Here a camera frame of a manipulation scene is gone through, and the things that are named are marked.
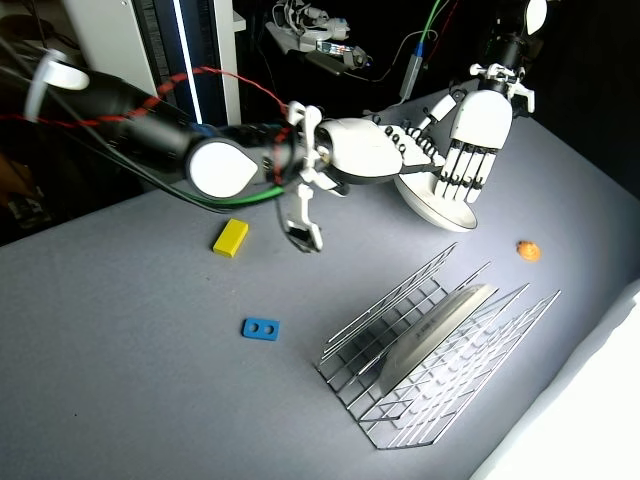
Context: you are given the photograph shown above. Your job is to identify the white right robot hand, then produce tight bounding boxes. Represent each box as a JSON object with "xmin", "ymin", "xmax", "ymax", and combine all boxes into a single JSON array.
[{"xmin": 317, "ymin": 115, "xmax": 447, "ymax": 187}]

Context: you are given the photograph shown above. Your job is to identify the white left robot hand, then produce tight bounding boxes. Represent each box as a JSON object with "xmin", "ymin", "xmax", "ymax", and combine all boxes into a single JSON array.
[{"xmin": 416, "ymin": 62, "xmax": 525, "ymax": 205}]

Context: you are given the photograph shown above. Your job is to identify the white plate with dark rim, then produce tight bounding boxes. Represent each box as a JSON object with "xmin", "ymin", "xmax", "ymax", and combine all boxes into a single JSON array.
[{"xmin": 392, "ymin": 167, "xmax": 479, "ymax": 234}]

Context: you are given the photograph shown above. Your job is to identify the white plate with smudges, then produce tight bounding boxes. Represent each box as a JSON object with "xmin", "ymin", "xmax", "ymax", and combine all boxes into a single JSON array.
[{"xmin": 379, "ymin": 283, "xmax": 501, "ymax": 396}]

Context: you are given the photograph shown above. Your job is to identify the grey adapter box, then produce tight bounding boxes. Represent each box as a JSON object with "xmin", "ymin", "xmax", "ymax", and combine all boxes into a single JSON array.
[{"xmin": 399, "ymin": 42, "xmax": 429, "ymax": 101}]

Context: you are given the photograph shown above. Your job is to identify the small lit circuit board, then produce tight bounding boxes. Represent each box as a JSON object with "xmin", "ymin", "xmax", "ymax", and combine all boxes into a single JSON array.
[{"xmin": 314, "ymin": 40, "xmax": 374, "ymax": 71}]

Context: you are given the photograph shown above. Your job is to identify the orange swirl cookie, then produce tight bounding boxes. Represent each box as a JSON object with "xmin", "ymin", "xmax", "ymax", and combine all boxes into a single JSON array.
[{"xmin": 516, "ymin": 239, "xmax": 542, "ymax": 264}]

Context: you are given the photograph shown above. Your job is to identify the spare white robot hand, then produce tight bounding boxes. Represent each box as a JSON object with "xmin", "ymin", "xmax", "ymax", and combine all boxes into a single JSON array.
[{"xmin": 264, "ymin": 0, "xmax": 351, "ymax": 55}]

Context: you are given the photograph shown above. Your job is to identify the yellow rectangular block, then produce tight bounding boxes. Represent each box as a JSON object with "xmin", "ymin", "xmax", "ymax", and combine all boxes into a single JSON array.
[{"xmin": 212, "ymin": 218, "xmax": 250, "ymax": 259}]

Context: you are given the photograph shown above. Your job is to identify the blue block with two holes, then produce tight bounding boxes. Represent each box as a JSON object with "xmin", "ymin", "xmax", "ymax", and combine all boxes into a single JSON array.
[{"xmin": 241, "ymin": 317, "xmax": 281, "ymax": 343}]

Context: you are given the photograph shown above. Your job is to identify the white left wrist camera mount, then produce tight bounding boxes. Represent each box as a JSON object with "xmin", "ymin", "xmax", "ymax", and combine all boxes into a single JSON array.
[{"xmin": 507, "ymin": 82, "xmax": 537, "ymax": 120}]

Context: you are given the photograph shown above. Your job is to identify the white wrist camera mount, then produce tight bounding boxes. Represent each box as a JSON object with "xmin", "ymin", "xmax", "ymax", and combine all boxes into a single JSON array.
[
  {"xmin": 282, "ymin": 102, "xmax": 326, "ymax": 255},
  {"xmin": 507, "ymin": 82, "xmax": 537, "ymax": 120}
]

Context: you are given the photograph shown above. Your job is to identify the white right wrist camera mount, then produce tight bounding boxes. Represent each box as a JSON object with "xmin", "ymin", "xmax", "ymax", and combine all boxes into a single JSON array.
[{"xmin": 282, "ymin": 102, "xmax": 326, "ymax": 255}]

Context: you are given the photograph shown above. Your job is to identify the thin green wire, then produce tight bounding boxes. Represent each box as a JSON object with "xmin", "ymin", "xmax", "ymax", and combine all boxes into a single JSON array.
[{"xmin": 417, "ymin": 0, "xmax": 447, "ymax": 47}]

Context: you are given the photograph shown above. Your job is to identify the thick green cable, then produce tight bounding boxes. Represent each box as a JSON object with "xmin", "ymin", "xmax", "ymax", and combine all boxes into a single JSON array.
[{"xmin": 184, "ymin": 183, "xmax": 287, "ymax": 212}]

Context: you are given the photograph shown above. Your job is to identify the red black twisted wire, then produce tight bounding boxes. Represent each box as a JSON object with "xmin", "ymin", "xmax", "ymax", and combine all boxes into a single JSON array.
[{"xmin": 0, "ymin": 66, "xmax": 297, "ymax": 187}]

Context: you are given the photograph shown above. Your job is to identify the thick black cable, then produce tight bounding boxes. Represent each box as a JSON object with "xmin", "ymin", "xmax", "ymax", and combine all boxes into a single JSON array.
[{"xmin": 0, "ymin": 34, "xmax": 231, "ymax": 216}]

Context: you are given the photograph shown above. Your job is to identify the silver wire dish rack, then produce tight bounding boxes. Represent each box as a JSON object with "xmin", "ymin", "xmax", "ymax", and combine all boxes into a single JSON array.
[{"xmin": 314, "ymin": 242, "xmax": 562, "ymax": 451}]

